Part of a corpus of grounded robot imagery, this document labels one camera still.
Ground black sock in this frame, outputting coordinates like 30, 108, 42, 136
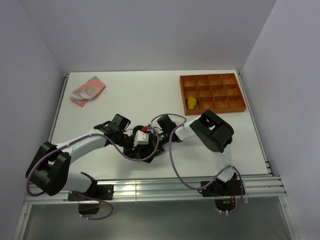
123, 145, 165, 164

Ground yellow sock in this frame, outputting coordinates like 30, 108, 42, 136
187, 97, 198, 110

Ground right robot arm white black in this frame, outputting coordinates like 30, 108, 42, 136
152, 110, 240, 195

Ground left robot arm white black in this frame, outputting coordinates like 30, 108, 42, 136
25, 114, 158, 200

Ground pink green patterned socks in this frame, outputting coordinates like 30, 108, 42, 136
69, 76, 106, 107

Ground orange compartment tray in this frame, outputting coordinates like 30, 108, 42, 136
179, 73, 247, 116

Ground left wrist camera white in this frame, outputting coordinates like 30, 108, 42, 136
133, 130, 149, 147

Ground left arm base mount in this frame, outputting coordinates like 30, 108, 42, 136
67, 184, 114, 221

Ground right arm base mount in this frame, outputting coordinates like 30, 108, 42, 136
198, 177, 246, 214

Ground aluminium side rail right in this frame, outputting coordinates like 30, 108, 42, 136
236, 70, 273, 175

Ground aluminium frame rail front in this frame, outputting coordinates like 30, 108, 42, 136
23, 175, 287, 205

